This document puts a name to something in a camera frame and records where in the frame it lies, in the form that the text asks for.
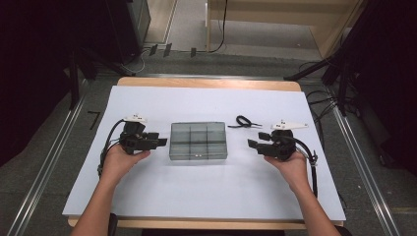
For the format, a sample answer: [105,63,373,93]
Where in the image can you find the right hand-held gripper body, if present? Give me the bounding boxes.
[257,120,309,161]

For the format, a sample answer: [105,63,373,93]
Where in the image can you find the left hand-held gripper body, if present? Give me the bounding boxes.
[118,114,159,155]

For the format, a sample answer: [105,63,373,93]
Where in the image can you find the black hair tie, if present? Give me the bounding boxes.
[227,115,264,130]

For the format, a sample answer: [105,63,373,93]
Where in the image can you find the clear plastic compartment box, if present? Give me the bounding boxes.
[168,121,228,161]

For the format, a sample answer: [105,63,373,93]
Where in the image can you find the person's right hand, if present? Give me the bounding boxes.
[264,149,312,195]

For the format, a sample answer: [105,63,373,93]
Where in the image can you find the person's left hand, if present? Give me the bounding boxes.
[101,146,152,185]

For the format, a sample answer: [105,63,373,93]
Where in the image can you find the white table sheet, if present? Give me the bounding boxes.
[62,86,347,222]

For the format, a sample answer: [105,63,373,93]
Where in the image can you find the wooden table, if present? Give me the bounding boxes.
[67,77,344,230]

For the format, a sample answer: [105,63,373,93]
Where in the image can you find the black tripod stand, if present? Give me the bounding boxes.
[283,32,362,117]
[67,45,132,111]

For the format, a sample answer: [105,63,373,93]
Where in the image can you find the black cabinet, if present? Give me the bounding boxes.
[104,0,152,65]

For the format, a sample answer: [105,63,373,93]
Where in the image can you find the light wooden shelf unit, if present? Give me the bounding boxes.
[205,0,366,60]

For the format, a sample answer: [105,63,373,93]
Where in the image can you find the dark curtain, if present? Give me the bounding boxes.
[0,0,82,168]
[343,0,417,178]

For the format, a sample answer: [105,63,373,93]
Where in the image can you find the black floor cables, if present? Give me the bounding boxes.
[304,88,340,149]

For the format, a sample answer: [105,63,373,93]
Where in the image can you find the white floor cables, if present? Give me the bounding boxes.
[120,48,148,75]

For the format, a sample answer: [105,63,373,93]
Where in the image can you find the metal floor rail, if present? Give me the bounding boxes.
[328,97,401,236]
[6,78,89,236]

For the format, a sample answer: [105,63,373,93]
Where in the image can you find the black hanging cable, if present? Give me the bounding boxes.
[208,0,229,54]

